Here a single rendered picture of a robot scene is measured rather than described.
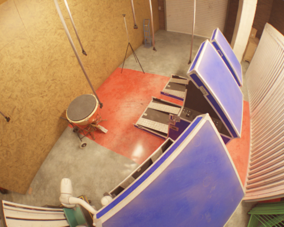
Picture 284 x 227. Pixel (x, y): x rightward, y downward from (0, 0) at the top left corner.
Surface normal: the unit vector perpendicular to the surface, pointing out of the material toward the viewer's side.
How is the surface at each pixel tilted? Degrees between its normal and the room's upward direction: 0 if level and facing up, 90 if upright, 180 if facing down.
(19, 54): 90
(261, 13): 90
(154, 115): 2
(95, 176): 0
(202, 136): 37
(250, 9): 90
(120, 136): 0
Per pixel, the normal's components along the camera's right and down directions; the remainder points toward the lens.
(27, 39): 0.89, 0.29
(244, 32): -0.44, 0.75
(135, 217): 0.32, -0.14
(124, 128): -0.11, -0.58
